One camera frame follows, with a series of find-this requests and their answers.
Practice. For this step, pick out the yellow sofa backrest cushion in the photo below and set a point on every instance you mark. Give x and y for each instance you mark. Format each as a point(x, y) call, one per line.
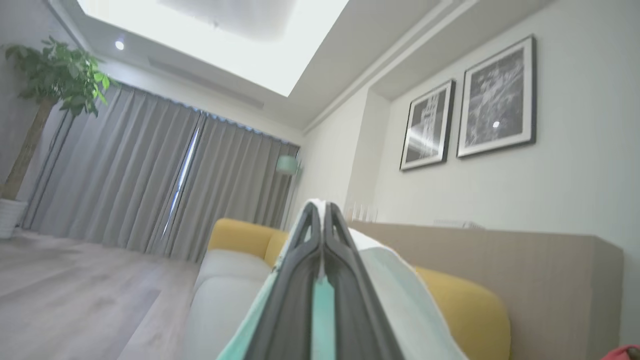
point(470, 315)
point(240, 237)

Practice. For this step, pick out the green potted tree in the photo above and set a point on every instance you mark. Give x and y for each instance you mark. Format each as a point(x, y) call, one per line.
point(55, 75)

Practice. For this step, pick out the round ceiling spotlight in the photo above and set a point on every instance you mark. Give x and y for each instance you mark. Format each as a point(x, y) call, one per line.
point(119, 45)

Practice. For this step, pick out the grey sofa seat cushion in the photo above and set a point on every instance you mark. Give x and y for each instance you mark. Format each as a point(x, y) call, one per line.
point(230, 270)
point(220, 325)

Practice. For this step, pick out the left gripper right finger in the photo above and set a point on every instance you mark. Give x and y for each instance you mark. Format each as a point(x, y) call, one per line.
point(355, 310)

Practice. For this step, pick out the framed black-white picture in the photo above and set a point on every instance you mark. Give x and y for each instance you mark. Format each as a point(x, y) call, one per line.
point(497, 97)
point(429, 127)

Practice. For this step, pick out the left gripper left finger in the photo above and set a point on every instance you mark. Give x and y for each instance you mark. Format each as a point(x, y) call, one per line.
point(290, 310)

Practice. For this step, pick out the grey curtain panel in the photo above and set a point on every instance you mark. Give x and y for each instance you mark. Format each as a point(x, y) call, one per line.
point(235, 190)
point(115, 170)

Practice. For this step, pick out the floor lamp with mint shade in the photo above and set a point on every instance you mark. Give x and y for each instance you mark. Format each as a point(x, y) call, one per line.
point(287, 165)

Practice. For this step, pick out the white plant pot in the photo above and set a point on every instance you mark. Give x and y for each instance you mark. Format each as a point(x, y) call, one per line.
point(11, 217)

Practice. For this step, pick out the red basketball jersey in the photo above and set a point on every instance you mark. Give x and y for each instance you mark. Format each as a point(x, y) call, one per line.
point(405, 300)

